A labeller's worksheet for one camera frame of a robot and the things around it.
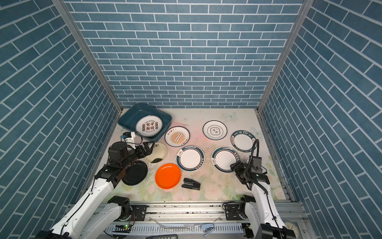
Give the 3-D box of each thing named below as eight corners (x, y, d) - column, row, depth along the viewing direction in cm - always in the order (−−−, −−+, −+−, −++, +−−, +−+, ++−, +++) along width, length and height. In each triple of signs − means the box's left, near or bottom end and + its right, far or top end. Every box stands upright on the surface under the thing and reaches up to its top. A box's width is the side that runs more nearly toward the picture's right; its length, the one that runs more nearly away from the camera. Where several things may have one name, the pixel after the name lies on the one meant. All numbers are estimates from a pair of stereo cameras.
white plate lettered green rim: (232, 152, 99) (233, 150, 98) (229, 131, 110) (229, 130, 108) (257, 152, 99) (258, 150, 98) (252, 131, 110) (252, 130, 109)
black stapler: (182, 187, 84) (181, 185, 82) (184, 178, 87) (184, 177, 85) (199, 190, 83) (199, 189, 81) (201, 182, 86) (201, 180, 84)
